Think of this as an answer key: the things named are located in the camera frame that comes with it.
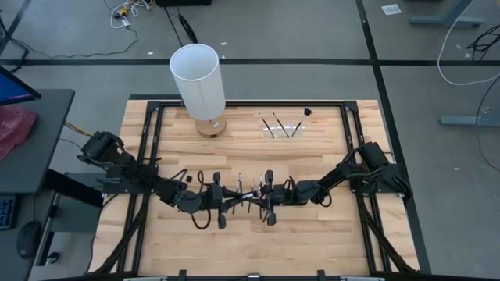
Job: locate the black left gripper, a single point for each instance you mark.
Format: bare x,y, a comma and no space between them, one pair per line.
213,197

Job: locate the thin black makeup brush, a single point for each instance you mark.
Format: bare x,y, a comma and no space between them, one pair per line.
266,125
281,125

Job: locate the black caster wheel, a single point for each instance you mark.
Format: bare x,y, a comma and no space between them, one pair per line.
53,257

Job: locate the white shade wooden base lamp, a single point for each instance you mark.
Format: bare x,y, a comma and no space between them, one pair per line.
197,84

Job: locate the thick black makeup brush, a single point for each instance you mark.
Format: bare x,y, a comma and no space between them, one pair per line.
257,193

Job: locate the dark computer keyboard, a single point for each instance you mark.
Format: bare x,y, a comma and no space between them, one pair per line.
7,212

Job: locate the black power adapter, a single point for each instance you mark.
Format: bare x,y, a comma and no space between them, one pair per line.
187,28

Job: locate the black aluminium table frame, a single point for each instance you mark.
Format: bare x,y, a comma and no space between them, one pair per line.
242,104

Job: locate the fan-head black makeup brush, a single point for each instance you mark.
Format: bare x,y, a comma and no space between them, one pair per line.
308,112

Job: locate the clear acrylic organizer box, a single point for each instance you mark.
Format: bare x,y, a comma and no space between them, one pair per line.
301,133

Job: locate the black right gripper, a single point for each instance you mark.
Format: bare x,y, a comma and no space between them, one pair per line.
283,195

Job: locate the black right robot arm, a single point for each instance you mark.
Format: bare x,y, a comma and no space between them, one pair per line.
340,175

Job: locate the blue screen monitor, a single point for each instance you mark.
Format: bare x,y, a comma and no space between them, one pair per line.
13,87

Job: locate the black computer mouse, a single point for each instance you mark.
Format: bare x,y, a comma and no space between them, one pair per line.
29,239

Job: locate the black box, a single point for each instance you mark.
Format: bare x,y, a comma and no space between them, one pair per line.
183,2

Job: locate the silver-faced table-level camera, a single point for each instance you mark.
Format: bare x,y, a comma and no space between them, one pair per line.
254,278

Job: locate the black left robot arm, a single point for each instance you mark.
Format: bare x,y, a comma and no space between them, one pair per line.
156,181

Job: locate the white paper sheet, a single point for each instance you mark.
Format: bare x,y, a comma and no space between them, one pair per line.
391,9

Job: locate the blue-grey desk foot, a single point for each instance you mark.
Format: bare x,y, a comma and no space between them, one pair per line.
468,120
445,21

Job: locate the pink cloth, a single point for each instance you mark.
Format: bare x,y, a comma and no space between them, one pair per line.
13,126

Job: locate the grey side desk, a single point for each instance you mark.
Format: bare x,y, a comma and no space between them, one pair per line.
47,148

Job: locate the black side desk leg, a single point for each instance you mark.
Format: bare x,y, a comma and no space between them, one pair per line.
74,191

